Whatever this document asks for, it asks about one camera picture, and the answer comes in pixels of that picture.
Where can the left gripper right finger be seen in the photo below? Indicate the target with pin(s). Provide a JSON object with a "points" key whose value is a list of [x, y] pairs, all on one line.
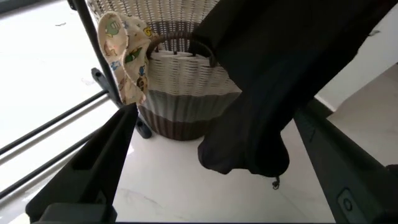
{"points": [[342, 168]]}

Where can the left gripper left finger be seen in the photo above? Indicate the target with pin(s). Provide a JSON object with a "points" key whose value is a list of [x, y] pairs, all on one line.
{"points": [[93, 174]]}

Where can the black garment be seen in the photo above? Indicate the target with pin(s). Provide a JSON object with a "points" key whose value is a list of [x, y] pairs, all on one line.
{"points": [[264, 93]]}

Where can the white laundry basket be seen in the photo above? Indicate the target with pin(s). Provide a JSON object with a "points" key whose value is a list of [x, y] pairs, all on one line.
{"points": [[186, 77]]}

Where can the black clothes rack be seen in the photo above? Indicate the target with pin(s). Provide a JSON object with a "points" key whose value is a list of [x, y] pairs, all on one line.
{"points": [[82, 15]]}

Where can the cream printed garment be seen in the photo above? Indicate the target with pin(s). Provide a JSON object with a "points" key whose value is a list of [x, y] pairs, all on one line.
{"points": [[133, 74]]}

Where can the window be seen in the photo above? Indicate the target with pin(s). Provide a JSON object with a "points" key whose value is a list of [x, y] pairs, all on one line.
{"points": [[18, 4]]}

